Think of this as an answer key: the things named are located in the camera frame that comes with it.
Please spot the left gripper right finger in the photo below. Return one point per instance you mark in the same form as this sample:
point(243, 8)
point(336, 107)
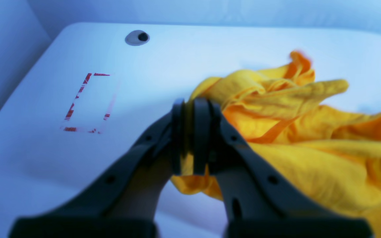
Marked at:
point(259, 201)

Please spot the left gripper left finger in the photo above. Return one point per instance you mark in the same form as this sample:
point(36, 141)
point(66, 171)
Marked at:
point(122, 201)

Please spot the orange yellow t-shirt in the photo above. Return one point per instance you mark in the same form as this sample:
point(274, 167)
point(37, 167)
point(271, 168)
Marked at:
point(332, 156)

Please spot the red tape rectangle marking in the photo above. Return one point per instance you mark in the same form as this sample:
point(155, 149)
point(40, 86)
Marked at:
point(93, 104)

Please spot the right table cable grommet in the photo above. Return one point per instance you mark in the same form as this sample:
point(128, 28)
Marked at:
point(137, 38)

